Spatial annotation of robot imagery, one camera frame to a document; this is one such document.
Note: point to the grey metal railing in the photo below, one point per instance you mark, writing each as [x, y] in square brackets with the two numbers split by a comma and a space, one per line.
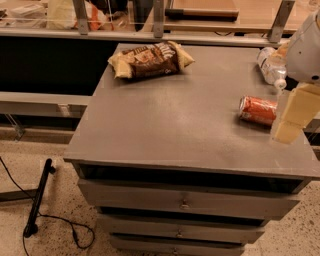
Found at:
[260, 23]

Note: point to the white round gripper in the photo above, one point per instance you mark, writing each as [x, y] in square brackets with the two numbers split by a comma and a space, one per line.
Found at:
[305, 56]

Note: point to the black floor stand bar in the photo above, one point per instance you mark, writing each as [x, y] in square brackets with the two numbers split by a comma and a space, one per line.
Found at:
[31, 227]

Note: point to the top grey drawer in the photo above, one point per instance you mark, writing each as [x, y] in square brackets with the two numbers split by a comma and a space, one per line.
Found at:
[187, 199]

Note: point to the bottom grey drawer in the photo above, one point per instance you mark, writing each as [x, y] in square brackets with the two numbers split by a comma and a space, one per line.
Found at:
[175, 247]

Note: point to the grey drawer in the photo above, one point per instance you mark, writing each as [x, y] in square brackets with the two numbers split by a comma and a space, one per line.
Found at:
[179, 229]
[187, 199]
[175, 247]

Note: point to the red coke can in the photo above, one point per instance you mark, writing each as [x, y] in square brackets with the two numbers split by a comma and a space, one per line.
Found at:
[257, 110]

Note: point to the middle grey drawer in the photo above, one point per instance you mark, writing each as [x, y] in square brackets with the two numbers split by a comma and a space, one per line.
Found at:
[179, 229]

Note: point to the yellow plastic bag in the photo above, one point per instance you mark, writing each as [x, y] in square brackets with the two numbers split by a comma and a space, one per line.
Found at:
[61, 15]

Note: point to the brown chip bag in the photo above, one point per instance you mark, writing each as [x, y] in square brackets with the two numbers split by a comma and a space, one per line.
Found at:
[162, 58]

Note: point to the grey drawer cabinet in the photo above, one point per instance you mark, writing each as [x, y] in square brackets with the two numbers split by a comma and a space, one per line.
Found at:
[184, 129]

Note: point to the clear plastic water bottle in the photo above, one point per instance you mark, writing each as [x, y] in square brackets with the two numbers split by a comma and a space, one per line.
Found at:
[272, 67]

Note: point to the dark wooden block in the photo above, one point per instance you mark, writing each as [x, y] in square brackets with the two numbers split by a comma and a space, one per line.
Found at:
[195, 14]

